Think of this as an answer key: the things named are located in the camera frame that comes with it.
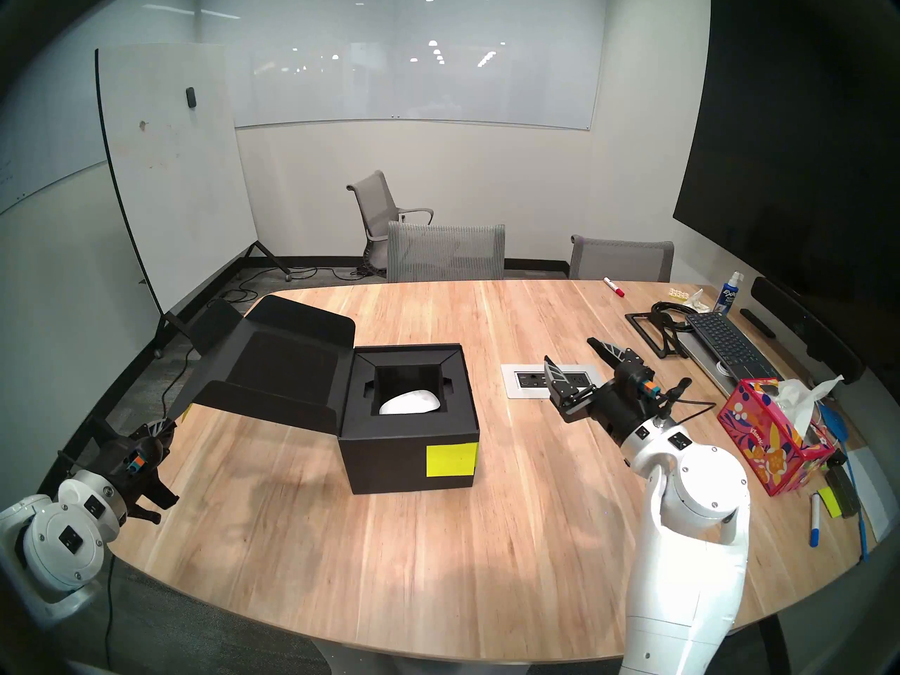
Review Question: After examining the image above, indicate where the black keyboard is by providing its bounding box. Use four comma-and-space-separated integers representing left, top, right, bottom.
684, 311, 781, 384

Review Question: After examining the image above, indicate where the black cardboard box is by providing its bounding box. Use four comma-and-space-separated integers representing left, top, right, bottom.
169, 294, 480, 495

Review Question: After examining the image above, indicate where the black video conference bar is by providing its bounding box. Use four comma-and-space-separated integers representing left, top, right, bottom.
750, 276, 866, 385

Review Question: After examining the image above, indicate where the grey office chair with armrests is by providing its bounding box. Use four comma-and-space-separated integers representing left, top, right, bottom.
346, 170, 435, 277

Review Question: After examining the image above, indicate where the large black wall screen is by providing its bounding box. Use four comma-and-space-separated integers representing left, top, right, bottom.
672, 0, 900, 344

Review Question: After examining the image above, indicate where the whiteboard cleaner spray bottle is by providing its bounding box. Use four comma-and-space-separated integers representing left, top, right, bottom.
712, 271, 745, 316

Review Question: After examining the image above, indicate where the grey mesh office chair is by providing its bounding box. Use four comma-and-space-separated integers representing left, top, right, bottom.
386, 221, 506, 283
568, 234, 675, 283

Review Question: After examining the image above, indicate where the large neon yellow sticky sheet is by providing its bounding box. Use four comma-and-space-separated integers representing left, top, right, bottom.
427, 443, 480, 478

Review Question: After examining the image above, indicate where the white computer mouse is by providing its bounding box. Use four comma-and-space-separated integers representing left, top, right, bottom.
380, 390, 442, 416

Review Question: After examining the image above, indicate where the white tissue sheet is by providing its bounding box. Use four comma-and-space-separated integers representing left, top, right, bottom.
772, 375, 844, 435

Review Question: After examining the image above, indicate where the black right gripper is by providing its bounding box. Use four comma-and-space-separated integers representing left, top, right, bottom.
543, 337, 664, 444

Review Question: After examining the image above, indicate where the large wall glass whiteboard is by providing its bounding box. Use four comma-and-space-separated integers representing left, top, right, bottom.
197, 0, 609, 131

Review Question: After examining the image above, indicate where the red floral tissue box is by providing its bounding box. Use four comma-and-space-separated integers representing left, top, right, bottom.
716, 378, 837, 497

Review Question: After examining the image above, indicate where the silver table power outlet panel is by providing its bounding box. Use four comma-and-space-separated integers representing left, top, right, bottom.
501, 364, 610, 399

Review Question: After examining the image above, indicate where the black folding laptop stand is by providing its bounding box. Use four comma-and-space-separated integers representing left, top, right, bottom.
624, 308, 693, 360

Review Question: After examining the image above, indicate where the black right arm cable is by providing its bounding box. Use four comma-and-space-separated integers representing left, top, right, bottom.
660, 377, 718, 425

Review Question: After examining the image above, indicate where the black floor cable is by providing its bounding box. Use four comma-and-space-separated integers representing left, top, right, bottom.
158, 262, 370, 414

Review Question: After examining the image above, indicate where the black felt board eraser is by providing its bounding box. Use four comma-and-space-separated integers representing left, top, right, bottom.
824, 463, 862, 518

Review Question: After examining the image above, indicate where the mobile whiteboard on stand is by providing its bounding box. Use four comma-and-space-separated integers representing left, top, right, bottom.
94, 44, 293, 358

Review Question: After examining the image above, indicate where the white paper sheet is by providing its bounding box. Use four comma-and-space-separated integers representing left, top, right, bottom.
847, 449, 897, 541

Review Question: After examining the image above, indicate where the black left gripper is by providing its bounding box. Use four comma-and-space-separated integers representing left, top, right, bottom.
91, 417, 180, 525

